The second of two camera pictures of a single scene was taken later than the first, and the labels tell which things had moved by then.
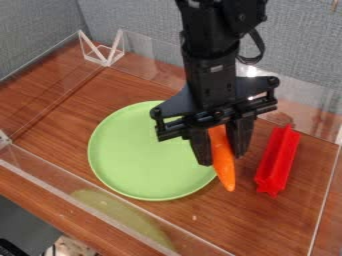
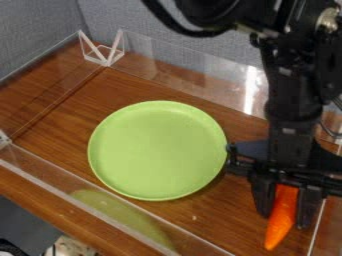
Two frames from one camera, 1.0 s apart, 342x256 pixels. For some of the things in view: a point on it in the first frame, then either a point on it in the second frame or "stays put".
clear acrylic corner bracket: x=99 y=53 stays put
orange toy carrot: x=222 y=155 to x=284 y=214
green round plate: x=138 y=165 stays put
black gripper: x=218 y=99 to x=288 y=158
